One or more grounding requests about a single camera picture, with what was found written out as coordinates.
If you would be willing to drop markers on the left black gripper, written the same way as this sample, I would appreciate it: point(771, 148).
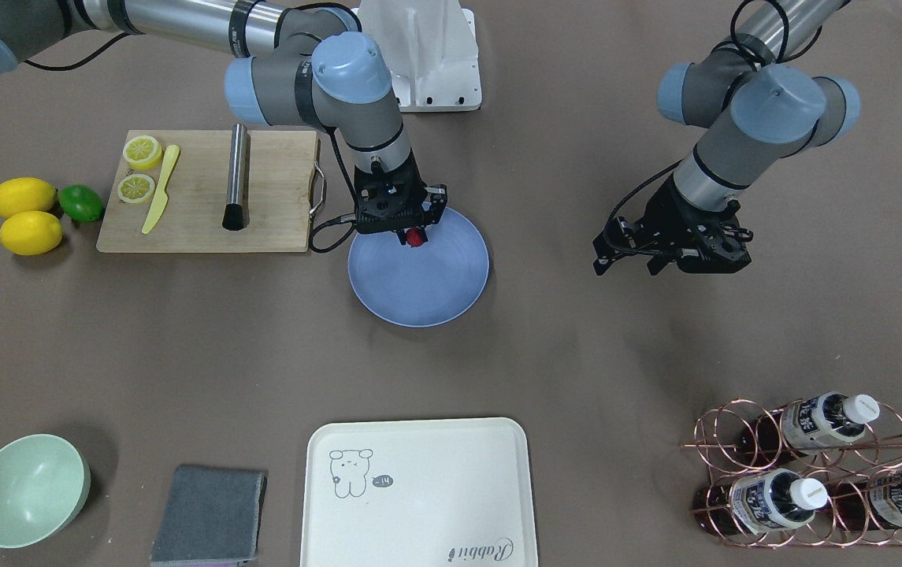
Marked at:
point(670, 211)

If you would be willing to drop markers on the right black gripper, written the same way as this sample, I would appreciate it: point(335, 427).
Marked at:
point(436, 200)

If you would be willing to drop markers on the red strawberry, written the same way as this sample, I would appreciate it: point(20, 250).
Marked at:
point(415, 237)

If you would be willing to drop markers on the blue plate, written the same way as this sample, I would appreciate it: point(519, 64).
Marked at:
point(423, 286)

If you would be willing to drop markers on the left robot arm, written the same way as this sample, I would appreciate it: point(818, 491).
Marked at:
point(754, 109)

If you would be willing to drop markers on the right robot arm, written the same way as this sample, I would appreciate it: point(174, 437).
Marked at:
point(310, 65)

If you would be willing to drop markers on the wooden cutting board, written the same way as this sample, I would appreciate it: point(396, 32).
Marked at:
point(279, 198)

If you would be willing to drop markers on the steel cylinder muddler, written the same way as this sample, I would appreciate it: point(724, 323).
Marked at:
point(236, 211)

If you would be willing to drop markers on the upper drink bottle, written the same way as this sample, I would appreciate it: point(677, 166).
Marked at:
point(825, 421)

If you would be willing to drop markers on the drink bottle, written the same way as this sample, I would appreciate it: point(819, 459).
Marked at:
point(774, 501)
point(871, 505)
point(825, 421)

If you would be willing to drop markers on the yellow plastic knife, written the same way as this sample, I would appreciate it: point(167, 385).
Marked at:
point(160, 197)

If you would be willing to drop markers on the cream rabbit tray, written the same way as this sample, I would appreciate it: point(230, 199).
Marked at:
point(449, 492)

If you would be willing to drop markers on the lower drink bottle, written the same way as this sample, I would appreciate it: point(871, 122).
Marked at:
point(871, 505)
point(774, 501)

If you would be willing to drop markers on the upper lemon slice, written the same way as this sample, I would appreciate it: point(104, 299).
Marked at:
point(142, 152)

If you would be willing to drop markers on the lemon slice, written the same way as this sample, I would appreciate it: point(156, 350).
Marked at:
point(142, 152)
point(135, 188)

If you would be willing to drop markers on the lower lemon slice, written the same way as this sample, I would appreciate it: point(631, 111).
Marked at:
point(135, 188)

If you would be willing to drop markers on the green lime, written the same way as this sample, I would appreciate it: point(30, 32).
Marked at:
point(81, 203)

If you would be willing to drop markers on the grey folded cloth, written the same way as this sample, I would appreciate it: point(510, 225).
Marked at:
point(211, 518)

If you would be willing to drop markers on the yellow lemon near bowl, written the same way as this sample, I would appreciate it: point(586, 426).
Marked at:
point(25, 194)

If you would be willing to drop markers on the light green bowl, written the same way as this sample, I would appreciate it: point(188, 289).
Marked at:
point(44, 483)

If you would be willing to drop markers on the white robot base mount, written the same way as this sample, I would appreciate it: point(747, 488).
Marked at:
point(431, 50)

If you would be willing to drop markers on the copper wire bottle rack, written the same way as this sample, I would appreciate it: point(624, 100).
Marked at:
point(726, 439)

